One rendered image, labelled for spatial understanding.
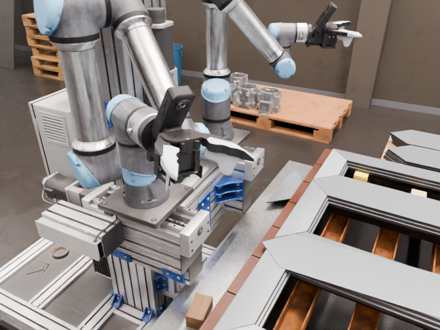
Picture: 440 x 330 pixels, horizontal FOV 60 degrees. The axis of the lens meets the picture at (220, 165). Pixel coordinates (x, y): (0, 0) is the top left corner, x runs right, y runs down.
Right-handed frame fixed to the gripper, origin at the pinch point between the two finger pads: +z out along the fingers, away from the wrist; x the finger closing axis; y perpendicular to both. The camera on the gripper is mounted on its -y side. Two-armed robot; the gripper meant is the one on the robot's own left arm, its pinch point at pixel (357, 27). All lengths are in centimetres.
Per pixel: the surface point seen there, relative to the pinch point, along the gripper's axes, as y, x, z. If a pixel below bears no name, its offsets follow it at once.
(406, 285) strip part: 49, 85, 3
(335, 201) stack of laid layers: 57, 40, -7
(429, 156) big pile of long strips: 61, 3, 47
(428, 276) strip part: 50, 81, 11
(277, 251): 51, 70, -34
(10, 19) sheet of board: 137, -448, -388
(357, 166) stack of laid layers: 61, 11, 10
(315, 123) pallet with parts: 154, -179, 39
